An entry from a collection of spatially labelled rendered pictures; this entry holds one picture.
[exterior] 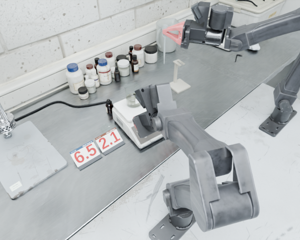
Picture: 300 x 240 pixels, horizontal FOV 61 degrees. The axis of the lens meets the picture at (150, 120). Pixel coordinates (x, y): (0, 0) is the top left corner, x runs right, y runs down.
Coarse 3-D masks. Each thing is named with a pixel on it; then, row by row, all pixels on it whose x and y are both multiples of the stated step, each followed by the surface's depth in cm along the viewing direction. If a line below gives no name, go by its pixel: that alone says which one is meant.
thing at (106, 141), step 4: (112, 132) 96; (116, 132) 96; (104, 136) 94; (108, 136) 95; (112, 136) 95; (116, 136) 96; (100, 140) 93; (104, 140) 94; (108, 140) 94; (112, 140) 95; (116, 140) 95; (100, 144) 93; (104, 144) 93; (108, 144) 94; (112, 144) 95; (104, 148) 93
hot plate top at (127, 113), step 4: (120, 100) 101; (124, 100) 101; (116, 104) 99; (120, 104) 99; (124, 104) 99; (116, 108) 97; (120, 108) 97; (124, 108) 97; (128, 108) 97; (140, 108) 97; (120, 112) 96; (124, 112) 95; (128, 112) 95; (132, 112) 95; (136, 112) 95; (140, 112) 95; (124, 116) 94; (128, 116) 94; (132, 116) 94; (128, 120) 93
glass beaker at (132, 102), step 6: (126, 84) 95; (132, 84) 96; (138, 84) 96; (126, 90) 92; (132, 90) 98; (126, 96) 95; (132, 96) 93; (126, 102) 98; (132, 102) 95; (138, 102) 96; (132, 108) 97
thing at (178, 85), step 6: (174, 60) 115; (180, 60) 115; (174, 66) 117; (174, 72) 119; (174, 78) 121; (174, 84) 122; (180, 84) 122; (186, 84) 122; (174, 90) 119; (180, 90) 118
